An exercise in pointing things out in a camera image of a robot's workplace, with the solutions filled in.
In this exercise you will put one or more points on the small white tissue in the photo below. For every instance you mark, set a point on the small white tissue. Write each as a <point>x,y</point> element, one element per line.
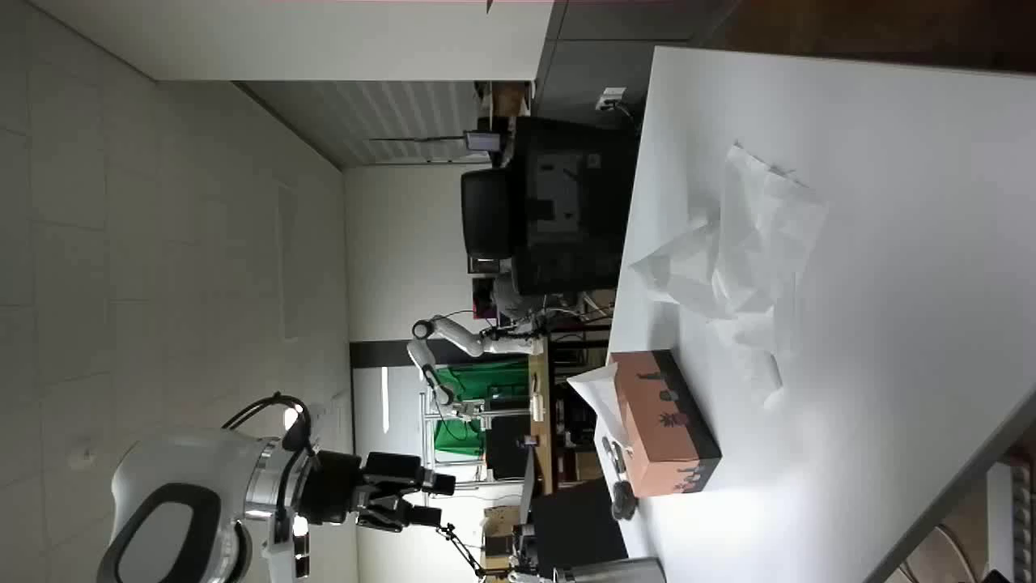
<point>762,350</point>

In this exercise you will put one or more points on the crumpled white tissue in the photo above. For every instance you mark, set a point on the crumpled white tissue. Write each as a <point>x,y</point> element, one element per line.
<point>680,271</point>

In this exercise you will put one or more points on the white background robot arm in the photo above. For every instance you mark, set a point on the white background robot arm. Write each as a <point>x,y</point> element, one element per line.
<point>455,334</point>

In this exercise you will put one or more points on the grey metal table frame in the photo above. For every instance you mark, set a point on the grey metal table frame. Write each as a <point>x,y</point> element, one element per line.
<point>950,489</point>

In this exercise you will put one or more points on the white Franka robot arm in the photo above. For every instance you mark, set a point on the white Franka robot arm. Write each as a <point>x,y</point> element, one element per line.
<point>183,474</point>

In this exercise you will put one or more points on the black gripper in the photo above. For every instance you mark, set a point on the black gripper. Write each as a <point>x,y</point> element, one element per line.
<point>335,488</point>

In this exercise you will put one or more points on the white pulled tissue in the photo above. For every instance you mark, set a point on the white pulled tissue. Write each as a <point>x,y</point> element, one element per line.
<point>593,393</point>

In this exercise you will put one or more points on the black office chair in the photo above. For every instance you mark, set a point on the black office chair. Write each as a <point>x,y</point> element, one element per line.
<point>568,216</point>

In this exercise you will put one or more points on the white wall socket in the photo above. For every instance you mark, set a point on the white wall socket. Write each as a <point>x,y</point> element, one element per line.
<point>610,98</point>

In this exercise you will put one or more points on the brown and black tissue box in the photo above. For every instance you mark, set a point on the brown and black tissue box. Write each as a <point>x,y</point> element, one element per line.
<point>663,433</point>

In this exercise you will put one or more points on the green cloth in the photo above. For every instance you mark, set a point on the green cloth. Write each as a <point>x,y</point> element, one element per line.
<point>486,383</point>

